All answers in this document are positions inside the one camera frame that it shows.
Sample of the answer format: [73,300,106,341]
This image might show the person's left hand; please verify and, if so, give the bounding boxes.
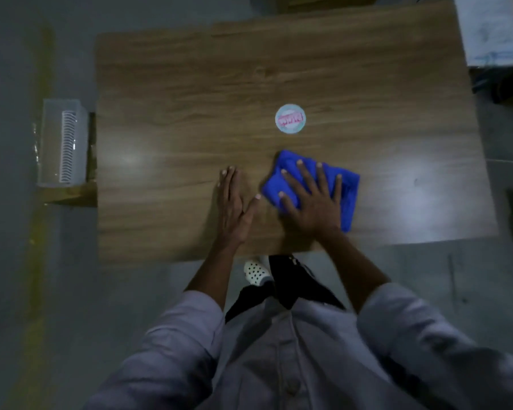
[217,166,262,249]

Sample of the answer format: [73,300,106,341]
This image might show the wooden table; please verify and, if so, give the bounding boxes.
[95,0,500,266]

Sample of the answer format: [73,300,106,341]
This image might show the clear plastic box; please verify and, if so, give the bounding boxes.
[36,99,91,188]

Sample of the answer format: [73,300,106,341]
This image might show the person's right hand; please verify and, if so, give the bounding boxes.
[278,159,344,237]

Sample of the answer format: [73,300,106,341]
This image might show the white perforated shoe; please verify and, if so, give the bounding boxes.
[243,260,274,288]

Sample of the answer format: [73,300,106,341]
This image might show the person's left forearm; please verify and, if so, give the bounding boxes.
[184,241,242,310]

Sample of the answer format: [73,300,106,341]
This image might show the black box with white label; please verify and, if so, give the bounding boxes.
[453,0,513,92]

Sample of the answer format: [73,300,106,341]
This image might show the light denim shirt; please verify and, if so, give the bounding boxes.
[83,282,513,410]

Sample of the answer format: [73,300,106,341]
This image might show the person's right forearm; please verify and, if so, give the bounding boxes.
[318,228,390,314]

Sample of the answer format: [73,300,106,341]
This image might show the blue cloth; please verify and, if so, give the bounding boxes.
[261,150,361,233]

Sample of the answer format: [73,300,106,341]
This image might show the black trousers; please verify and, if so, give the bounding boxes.
[224,253,347,324]

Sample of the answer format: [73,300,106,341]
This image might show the brown cardboard box with handle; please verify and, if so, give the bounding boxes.
[275,0,379,14]

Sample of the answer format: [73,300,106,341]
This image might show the round white foil lid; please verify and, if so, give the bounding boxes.
[275,103,307,136]

